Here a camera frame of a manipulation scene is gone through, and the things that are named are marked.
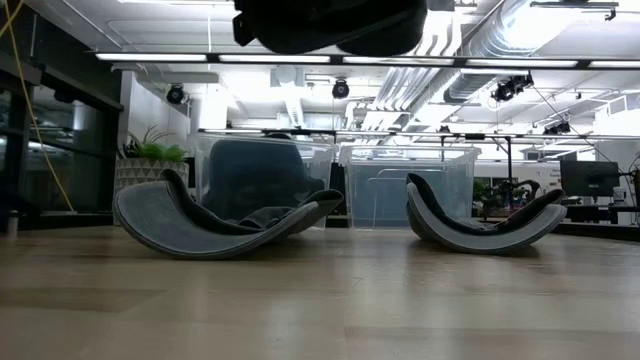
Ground silver ceiling air duct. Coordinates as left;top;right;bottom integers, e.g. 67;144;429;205
442;0;534;104

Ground yellow hanging cable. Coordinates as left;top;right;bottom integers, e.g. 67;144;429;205
0;0;76;214

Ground background green plants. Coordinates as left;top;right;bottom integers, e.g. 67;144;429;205
473;178;544;219

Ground dark background monitor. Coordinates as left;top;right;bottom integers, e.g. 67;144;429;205
559;159;621;198

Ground succulent in patterned pot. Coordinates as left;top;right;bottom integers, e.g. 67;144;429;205
114;124;191;227

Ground clear plastic bin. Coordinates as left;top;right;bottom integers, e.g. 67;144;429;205
338;144;482;231
194;132;337;232

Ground grey baseball cap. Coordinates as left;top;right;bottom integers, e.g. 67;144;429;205
112;168;345;261
405;172;569;255

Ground black window frame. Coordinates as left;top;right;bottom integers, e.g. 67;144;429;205
0;0;124;231

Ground black aluminium table frame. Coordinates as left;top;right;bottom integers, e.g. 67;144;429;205
0;212;640;242

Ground long ceiling light strip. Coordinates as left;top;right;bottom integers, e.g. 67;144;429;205
94;52;640;70

